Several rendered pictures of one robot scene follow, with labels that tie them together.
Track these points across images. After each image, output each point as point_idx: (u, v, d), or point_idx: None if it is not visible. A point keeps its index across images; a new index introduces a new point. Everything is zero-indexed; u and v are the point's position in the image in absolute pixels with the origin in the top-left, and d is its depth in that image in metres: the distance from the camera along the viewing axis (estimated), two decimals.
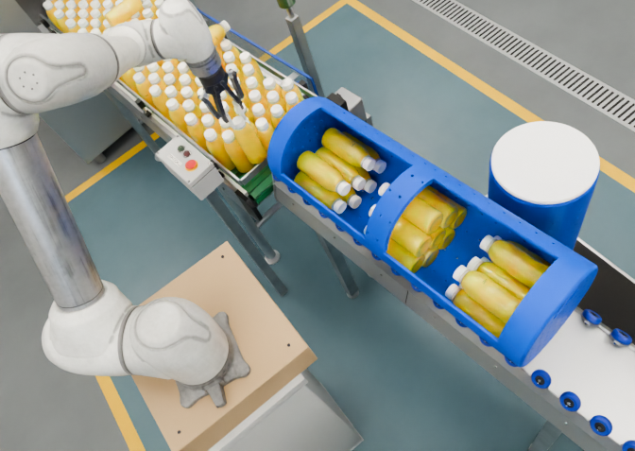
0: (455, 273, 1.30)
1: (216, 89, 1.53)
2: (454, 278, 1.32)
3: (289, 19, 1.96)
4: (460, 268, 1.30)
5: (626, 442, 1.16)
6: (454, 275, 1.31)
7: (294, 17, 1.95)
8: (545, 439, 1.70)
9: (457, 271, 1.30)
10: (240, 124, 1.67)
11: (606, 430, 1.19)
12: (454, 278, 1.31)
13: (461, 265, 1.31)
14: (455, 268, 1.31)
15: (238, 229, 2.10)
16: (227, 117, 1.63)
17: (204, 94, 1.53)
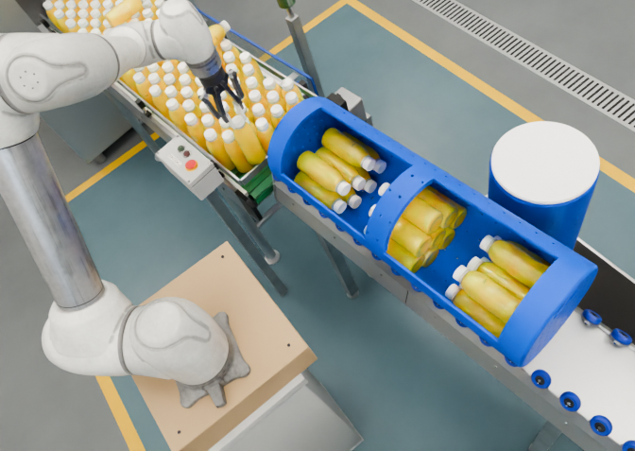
0: (455, 273, 1.30)
1: (216, 89, 1.53)
2: (454, 278, 1.32)
3: (289, 19, 1.96)
4: (460, 268, 1.30)
5: (626, 442, 1.16)
6: (454, 275, 1.31)
7: (294, 17, 1.95)
8: (545, 439, 1.70)
9: (457, 271, 1.30)
10: (240, 123, 1.67)
11: (606, 430, 1.19)
12: (454, 278, 1.31)
13: (461, 265, 1.31)
14: (455, 268, 1.31)
15: (238, 229, 2.10)
16: (227, 117, 1.63)
17: (205, 94, 1.53)
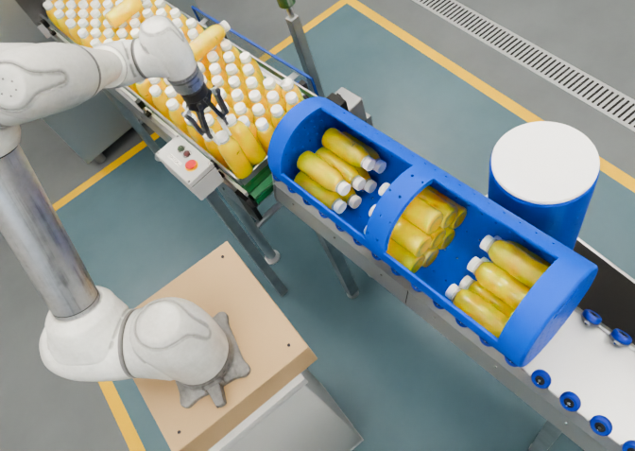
0: (220, 140, 1.66)
1: (199, 106, 1.52)
2: (215, 138, 1.67)
3: (289, 19, 1.96)
4: (225, 137, 1.66)
5: (626, 442, 1.16)
6: (217, 139, 1.66)
7: (294, 17, 1.95)
8: (545, 439, 1.70)
9: (222, 139, 1.66)
10: (231, 120, 1.71)
11: (606, 430, 1.19)
12: None
13: (226, 133, 1.66)
14: (222, 137, 1.65)
15: (238, 229, 2.10)
16: (211, 133, 1.62)
17: (188, 111, 1.52)
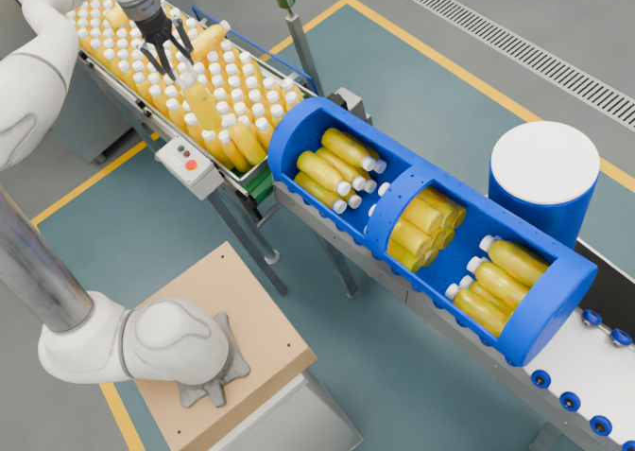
0: (184, 82, 1.45)
1: (158, 37, 1.31)
2: None
3: (289, 19, 1.96)
4: (191, 78, 1.45)
5: (626, 442, 1.16)
6: (181, 81, 1.45)
7: (294, 17, 1.95)
8: (545, 439, 1.70)
9: (187, 81, 1.45)
10: (231, 120, 1.71)
11: (606, 430, 1.19)
12: None
13: (192, 75, 1.45)
14: (187, 78, 1.44)
15: (238, 229, 2.10)
16: (174, 74, 1.41)
17: (144, 43, 1.31)
